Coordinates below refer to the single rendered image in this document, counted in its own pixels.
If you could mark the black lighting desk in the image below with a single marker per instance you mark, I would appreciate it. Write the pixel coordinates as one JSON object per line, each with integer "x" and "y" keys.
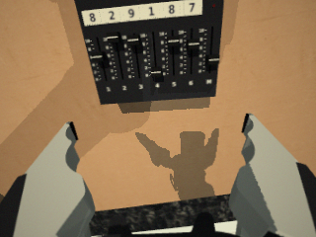
{"x": 153, "y": 67}

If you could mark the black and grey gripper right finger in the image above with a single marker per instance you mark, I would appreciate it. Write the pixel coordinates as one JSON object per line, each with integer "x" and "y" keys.
{"x": 273, "y": 194}

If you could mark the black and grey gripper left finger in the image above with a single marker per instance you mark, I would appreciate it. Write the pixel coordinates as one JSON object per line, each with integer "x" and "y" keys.
{"x": 50, "y": 199}

